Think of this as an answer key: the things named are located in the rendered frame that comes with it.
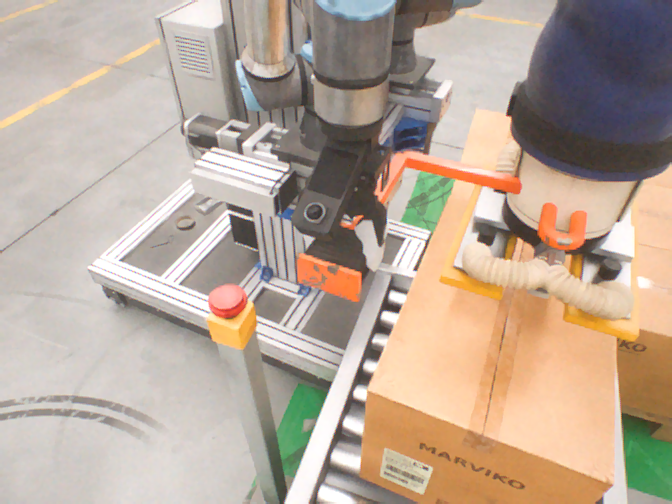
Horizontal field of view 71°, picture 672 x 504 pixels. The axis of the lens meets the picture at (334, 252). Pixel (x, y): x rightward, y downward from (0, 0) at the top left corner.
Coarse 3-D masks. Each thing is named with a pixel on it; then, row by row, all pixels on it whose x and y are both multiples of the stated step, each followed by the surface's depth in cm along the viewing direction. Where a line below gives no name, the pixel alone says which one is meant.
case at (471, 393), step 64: (448, 320) 93; (512, 320) 93; (384, 384) 83; (448, 384) 83; (512, 384) 83; (576, 384) 83; (384, 448) 95; (448, 448) 85; (512, 448) 76; (576, 448) 75
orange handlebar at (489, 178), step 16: (400, 160) 77; (416, 160) 77; (432, 160) 77; (448, 160) 77; (448, 176) 77; (464, 176) 75; (480, 176) 74; (496, 176) 74; (384, 192) 71; (512, 192) 74; (544, 208) 69; (352, 224) 66; (544, 224) 66; (576, 224) 66; (544, 240) 65; (560, 240) 64; (576, 240) 64
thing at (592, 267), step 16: (576, 256) 78; (592, 256) 77; (576, 272) 76; (592, 272) 75; (608, 272) 72; (624, 272) 75; (576, 320) 70; (592, 320) 69; (608, 320) 69; (624, 320) 69; (624, 336) 68
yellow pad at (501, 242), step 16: (480, 192) 91; (464, 224) 84; (480, 224) 83; (464, 240) 80; (480, 240) 79; (496, 240) 80; (512, 240) 81; (448, 256) 78; (496, 256) 78; (512, 256) 79; (448, 272) 76; (464, 272) 76; (464, 288) 75; (480, 288) 74; (496, 288) 73
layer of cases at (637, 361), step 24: (480, 120) 228; (504, 120) 228; (480, 144) 213; (504, 144) 213; (456, 192) 188; (648, 192) 188; (648, 216) 178; (648, 240) 169; (648, 264) 160; (648, 288) 153; (648, 312) 146; (648, 336) 143; (624, 360) 152; (648, 360) 149; (624, 384) 160; (648, 384) 156; (648, 408) 164
